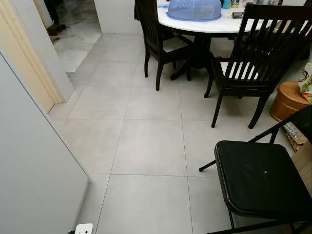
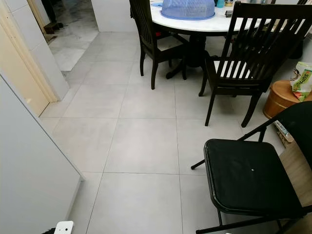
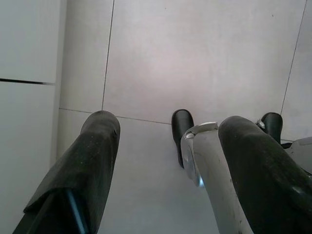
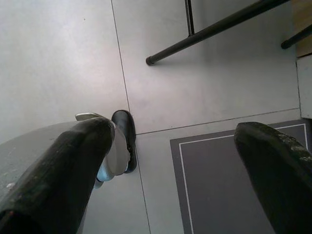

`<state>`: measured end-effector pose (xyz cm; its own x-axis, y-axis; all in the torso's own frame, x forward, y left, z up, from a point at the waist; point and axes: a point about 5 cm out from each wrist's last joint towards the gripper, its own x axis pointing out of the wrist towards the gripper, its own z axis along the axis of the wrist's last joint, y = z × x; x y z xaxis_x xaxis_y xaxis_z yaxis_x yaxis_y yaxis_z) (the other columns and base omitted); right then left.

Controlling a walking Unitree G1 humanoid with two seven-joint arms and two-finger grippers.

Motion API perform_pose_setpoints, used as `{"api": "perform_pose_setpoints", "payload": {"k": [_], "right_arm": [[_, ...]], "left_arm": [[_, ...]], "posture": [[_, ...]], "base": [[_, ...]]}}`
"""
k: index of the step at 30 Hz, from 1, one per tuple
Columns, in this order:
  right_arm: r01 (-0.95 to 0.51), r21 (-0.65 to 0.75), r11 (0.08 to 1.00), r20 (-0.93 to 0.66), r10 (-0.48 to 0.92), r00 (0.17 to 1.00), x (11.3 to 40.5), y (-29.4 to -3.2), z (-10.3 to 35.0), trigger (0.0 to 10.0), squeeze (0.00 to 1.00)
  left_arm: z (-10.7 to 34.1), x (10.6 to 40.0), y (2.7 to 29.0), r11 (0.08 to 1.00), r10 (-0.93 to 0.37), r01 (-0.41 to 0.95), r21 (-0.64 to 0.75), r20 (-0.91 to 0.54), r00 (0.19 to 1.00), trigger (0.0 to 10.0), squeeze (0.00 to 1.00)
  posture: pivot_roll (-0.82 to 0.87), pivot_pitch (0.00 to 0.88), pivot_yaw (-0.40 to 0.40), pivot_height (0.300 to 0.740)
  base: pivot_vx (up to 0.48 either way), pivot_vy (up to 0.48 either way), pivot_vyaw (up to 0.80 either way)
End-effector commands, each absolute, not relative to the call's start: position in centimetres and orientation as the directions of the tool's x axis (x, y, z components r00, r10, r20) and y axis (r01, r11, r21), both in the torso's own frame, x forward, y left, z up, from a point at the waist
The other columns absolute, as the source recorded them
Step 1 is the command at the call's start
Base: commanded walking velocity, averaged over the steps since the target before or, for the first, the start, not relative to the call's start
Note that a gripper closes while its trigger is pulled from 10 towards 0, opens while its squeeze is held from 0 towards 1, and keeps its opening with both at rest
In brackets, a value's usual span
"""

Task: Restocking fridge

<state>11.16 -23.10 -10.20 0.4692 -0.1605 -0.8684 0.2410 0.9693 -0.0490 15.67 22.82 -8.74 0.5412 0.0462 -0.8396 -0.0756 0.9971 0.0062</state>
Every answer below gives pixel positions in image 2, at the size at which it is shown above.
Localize small cardboard box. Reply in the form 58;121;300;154
274;120;295;149

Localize round white dining table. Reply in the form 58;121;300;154
149;0;312;79

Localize light grey appliance side panel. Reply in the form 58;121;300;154
0;73;84;234

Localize blue mesh food cover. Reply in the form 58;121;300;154
160;0;217;20

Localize black folding chair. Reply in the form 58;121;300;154
191;100;312;234

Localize round brown wooden stool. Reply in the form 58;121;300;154
262;79;304;119

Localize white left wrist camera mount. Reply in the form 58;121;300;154
53;220;75;234

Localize cream door frame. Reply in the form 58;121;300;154
0;0;60;117

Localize light wooden table top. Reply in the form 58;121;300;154
278;138;312;206

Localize dark wooden slat-back chair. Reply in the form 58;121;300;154
129;0;189;90
198;1;312;129

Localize person's dark legs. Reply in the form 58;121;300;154
41;0;64;34

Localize green snack bag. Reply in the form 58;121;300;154
290;61;312;102

